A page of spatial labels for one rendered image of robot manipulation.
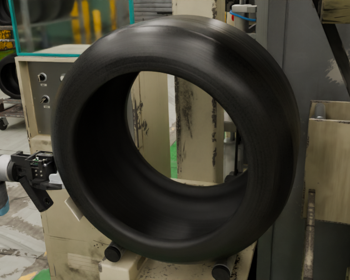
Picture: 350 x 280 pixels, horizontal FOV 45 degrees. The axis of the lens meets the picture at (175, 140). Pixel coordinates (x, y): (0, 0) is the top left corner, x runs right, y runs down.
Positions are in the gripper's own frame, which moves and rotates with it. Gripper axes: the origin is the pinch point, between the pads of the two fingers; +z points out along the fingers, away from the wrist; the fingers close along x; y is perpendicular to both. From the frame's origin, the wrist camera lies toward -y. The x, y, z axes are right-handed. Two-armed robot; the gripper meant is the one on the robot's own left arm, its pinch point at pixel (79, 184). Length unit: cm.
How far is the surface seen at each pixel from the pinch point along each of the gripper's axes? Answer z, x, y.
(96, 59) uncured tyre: 14.7, -11.5, 36.2
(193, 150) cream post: 23.9, 27.8, 1.4
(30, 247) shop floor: -103, 96, -105
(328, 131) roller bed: 62, 21, 14
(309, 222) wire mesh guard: 60, 3, -3
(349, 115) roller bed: 68, 40, 13
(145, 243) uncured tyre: 23.7, -12.4, -5.9
